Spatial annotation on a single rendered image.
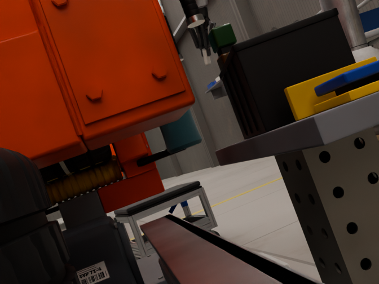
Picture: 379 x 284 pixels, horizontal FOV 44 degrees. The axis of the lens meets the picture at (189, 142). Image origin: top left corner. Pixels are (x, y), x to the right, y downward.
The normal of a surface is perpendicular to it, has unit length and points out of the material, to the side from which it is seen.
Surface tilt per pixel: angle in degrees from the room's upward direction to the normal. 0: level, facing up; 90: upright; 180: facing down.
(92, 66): 90
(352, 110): 90
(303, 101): 90
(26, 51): 90
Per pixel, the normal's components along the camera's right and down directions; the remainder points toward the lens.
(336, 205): 0.16, -0.10
